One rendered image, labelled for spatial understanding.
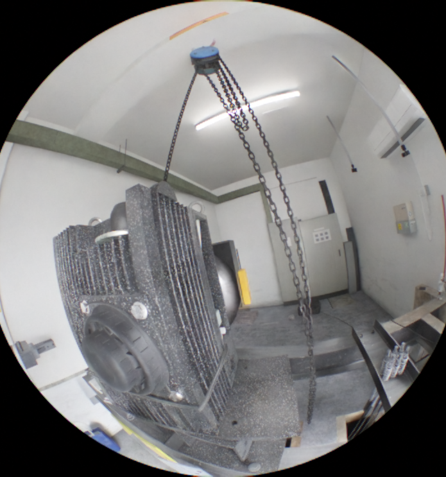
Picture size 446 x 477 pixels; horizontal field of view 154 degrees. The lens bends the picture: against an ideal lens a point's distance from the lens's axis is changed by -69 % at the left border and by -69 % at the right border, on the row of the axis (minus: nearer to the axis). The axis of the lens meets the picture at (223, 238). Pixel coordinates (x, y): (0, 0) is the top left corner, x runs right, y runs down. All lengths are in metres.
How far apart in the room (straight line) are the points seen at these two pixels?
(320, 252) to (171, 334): 3.16
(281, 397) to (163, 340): 0.48
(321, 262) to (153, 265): 3.20
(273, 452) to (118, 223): 0.90
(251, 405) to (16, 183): 1.90
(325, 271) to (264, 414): 3.03
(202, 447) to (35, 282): 1.37
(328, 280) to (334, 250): 0.59
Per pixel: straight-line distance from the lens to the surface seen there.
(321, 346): 1.27
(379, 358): 1.16
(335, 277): 3.49
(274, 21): 1.42
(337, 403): 1.73
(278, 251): 3.27
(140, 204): 0.32
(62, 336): 1.52
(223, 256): 0.81
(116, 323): 0.36
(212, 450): 0.86
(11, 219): 1.53
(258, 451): 0.83
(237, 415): 0.66
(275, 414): 0.64
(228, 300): 0.75
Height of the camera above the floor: 1.45
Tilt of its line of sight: 4 degrees up
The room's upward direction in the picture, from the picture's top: 12 degrees counter-clockwise
